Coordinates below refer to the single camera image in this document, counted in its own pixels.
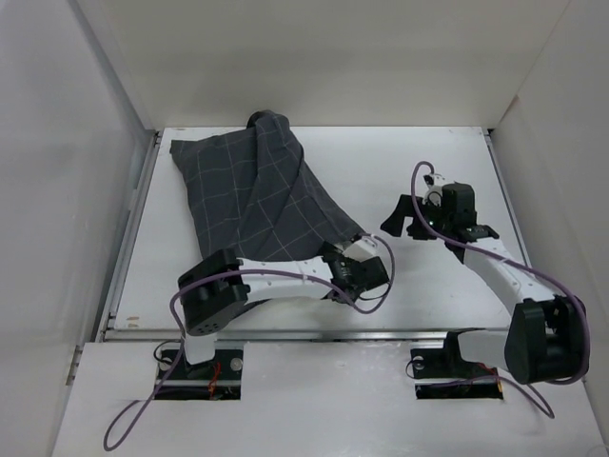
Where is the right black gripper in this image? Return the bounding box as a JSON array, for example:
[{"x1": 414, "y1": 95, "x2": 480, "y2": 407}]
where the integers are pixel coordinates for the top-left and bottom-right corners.
[{"x1": 379, "y1": 193, "x2": 452, "y2": 240}]

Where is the dark grey checked pillowcase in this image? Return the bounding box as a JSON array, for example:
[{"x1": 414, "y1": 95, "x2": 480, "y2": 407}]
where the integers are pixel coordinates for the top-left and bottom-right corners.
[{"x1": 170, "y1": 110, "x2": 363, "y2": 262}]

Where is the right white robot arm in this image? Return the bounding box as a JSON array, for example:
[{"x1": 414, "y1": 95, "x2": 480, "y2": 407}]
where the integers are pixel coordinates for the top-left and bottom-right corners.
[{"x1": 381, "y1": 174, "x2": 590, "y2": 385}]

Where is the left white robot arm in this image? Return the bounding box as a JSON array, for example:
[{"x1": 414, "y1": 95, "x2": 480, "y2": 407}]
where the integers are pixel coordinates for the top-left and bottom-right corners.
[{"x1": 177, "y1": 237, "x2": 395, "y2": 380}]

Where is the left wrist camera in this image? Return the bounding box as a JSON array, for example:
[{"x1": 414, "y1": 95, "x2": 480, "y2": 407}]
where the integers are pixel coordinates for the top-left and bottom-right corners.
[{"x1": 342, "y1": 235, "x2": 379, "y2": 262}]

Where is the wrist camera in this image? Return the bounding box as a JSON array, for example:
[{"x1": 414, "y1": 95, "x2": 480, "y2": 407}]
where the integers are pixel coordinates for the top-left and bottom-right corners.
[
  {"x1": 422, "y1": 173, "x2": 449, "y2": 207},
  {"x1": 342, "y1": 235, "x2": 379, "y2": 262}
]

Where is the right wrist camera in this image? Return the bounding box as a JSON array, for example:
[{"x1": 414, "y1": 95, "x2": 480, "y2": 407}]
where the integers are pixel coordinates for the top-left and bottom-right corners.
[{"x1": 422, "y1": 173, "x2": 449, "y2": 207}]

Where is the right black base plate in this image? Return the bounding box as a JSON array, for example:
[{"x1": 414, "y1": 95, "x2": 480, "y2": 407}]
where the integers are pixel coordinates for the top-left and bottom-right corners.
[{"x1": 409, "y1": 328, "x2": 507, "y2": 380}]

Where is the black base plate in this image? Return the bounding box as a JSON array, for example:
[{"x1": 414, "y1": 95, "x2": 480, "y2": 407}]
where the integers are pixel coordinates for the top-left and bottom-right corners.
[
  {"x1": 409, "y1": 328, "x2": 507, "y2": 380},
  {"x1": 152, "y1": 342, "x2": 244, "y2": 387}
]

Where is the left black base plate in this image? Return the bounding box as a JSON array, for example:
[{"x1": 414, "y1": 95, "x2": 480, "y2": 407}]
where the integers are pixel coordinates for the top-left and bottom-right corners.
[{"x1": 152, "y1": 342, "x2": 244, "y2": 387}]

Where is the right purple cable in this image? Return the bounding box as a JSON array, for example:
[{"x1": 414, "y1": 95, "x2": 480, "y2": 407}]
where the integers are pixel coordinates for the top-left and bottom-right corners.
[{"x1": 409, "y1": 160, "x2": 591, "y2": 420}]

